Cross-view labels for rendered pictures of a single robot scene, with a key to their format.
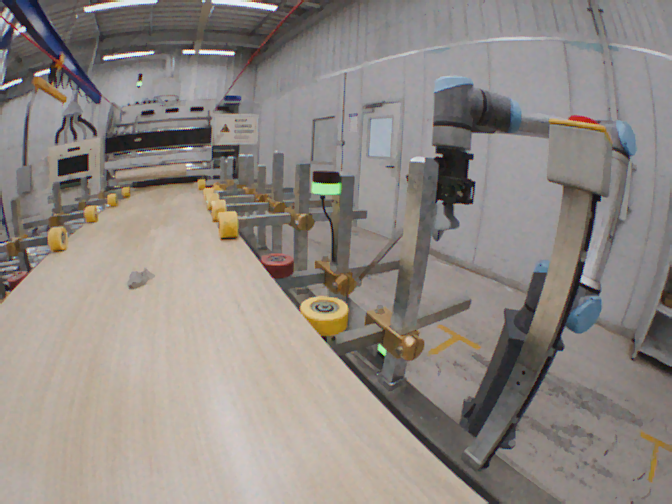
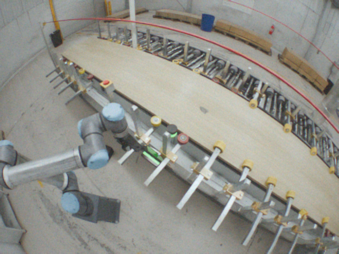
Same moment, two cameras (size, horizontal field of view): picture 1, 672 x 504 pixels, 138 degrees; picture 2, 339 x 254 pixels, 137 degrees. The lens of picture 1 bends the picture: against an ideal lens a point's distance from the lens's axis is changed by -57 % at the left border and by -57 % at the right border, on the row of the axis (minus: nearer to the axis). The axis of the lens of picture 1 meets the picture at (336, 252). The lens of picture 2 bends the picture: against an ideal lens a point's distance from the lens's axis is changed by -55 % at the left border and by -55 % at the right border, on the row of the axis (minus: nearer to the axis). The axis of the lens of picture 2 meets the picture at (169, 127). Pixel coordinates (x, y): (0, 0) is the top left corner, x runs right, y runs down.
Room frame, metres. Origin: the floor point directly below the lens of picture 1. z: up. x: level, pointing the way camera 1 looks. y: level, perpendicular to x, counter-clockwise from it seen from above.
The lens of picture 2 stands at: (1.06, -0.19, 1.80)
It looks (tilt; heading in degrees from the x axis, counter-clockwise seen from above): 56 degrees down; 153
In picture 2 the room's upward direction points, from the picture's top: 5 degrees clockwise
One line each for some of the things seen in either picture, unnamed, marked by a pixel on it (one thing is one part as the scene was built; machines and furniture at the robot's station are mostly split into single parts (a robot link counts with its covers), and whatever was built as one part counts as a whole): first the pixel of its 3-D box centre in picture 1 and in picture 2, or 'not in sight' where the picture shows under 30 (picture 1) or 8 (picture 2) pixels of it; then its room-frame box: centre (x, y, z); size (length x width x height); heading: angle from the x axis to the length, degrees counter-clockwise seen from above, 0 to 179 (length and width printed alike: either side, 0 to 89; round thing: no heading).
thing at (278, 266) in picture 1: (277, 279); (182, 141); (0.65, 0.14, 0.85); 0.08 x 0.08 x 0.11
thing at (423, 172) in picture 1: (408, 293); (138, 128); (0.47, -0.13, 0.92); 0.04 x 0.04 x 0.48; 30
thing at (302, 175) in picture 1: (300, 236); (196, 171); (0.90, 0.11, 0.89); 0.04 x 0.04 x 0.48; 30
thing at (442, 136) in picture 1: (452, 140); (119, 128); (0.63, -0.24, 1.21); 0.10 x 0.09 x 0.05; 121
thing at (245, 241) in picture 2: (262, 197); (260, 211); (1.38, 0.37, 0.95); 0.50 x 0.04 x 0.04; 120
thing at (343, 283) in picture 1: (333, 276); (168, 154); (0.71, 0.00, 0.85); 0.14 x 0.06 x 0.05; 30
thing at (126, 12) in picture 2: not in sight; (126, 12); (-7.67, 1.08, 0.23); 2.41 x 0.77 x 0.17; 127
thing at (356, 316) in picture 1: (350, 315); (160, 157); (0.67, -0.05, 0.75); 0.26 x 0.01 x 0.10; 30
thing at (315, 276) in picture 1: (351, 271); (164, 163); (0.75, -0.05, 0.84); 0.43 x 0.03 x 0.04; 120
